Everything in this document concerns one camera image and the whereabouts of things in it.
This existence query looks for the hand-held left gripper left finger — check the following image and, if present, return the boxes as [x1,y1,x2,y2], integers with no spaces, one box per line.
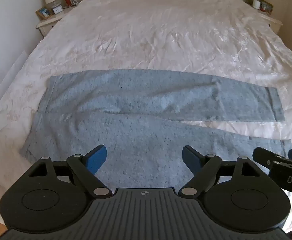
[27,144,113,198]

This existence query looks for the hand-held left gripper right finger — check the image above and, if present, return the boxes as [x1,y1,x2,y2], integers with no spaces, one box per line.
[178,145,262,198]

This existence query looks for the grey pants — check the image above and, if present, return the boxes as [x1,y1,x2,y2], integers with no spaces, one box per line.
[19,69,292,196]

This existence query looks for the bed with white bedspread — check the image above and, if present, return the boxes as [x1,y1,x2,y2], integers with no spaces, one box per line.
[0,0,292,207]

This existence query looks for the cream nightstand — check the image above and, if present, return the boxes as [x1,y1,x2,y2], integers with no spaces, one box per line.
[36,0,84,37]
[240,0,284,33]

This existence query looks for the picture frame with colourful photo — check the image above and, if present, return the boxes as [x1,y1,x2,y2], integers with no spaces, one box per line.
[259,0,274,15]

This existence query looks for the wooden picture frame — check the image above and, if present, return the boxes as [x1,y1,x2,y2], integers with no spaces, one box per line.
[35,7,53,21]

